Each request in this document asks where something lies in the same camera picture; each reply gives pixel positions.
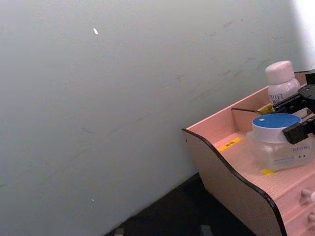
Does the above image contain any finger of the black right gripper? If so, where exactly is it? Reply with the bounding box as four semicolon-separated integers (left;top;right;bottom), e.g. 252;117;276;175
282;115;315;145
273;84;315;115

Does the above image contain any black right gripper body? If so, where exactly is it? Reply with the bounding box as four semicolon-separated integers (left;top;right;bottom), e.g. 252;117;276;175
305;70;315;86

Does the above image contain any clear jar with blue lid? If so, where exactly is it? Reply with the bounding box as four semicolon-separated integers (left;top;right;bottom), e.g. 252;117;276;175
246;113;315;173

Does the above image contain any white bottle with white cap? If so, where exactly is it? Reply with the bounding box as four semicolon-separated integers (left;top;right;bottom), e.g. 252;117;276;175
265;60;302;106

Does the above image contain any long yellow label sticker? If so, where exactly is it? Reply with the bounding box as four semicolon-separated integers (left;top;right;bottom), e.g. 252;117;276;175
218;137;243;151

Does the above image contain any pink wooden desk organizer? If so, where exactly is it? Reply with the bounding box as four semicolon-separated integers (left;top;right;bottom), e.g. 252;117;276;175
181;70;315;236

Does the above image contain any black table cloth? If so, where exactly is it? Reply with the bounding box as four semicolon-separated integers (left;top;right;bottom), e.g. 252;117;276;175
104;172;258;236

